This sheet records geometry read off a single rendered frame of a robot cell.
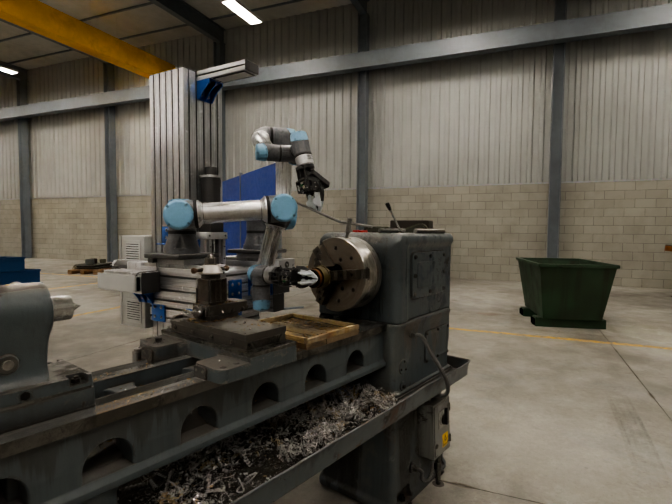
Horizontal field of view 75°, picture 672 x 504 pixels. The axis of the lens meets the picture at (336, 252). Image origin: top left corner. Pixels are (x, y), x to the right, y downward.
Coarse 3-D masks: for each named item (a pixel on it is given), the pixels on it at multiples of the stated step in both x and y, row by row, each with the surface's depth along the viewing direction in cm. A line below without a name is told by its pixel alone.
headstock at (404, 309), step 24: (384, 240) 190; (408, 240) 191; (432, 240) 209; (384, 264) 189; (408, 264) 196; (432, 264) 211; (384, 288) 189; (408, 288) 196; (432, 288) 213; (336, 312) 206; (360, 312) 198; (384, 312) 190; (408, 312) 197
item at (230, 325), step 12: (180, 324) 145; (192, 324) 140; (204, 324) 138; (216, 324) 138; (228, 324) 138; (264, 324) 139; (276, 324) 139; (204, 336) 137; (216, 336) 133; (228, 336) 129; (240, 336) 126; (252, 336) 126; (264, 336) 130; (276, 336) 134; (240, 348) 127; (252, 348) 126
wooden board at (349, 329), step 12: (288, 324) 178; (300, 324) 178; (312, 324) 178; (324, 324) 178; (336, 324) 176; (348, 324) 172; (288, 336) 152; (300, 336) 150; (312, 336) 150; (324, 336) 154; (336, 336) 160; (348, 336) 166; (300, 348) 149; (312, 348) 149
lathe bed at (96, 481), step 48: (96, 384) 116; (144, 384) 127; (192, 384) 114; (240, 384) 129; (288, 384) 145; (336, 384) 163; (48, 432) 88; (96, 432) 97; (144, 432) 106; (192, 432) 120; (0, 480) 91; (48, 480) 90; (96, 480) 97
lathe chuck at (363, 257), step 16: (336, 240) 185; (352, 240) 185; (336, 256) 185; (352, 256) 180; (368, 256) 181; (368, 272) 179; (336, 288) 186; (352, 288) 181; (368, 288) 180; (336, 304) 186; (352, 304) 181
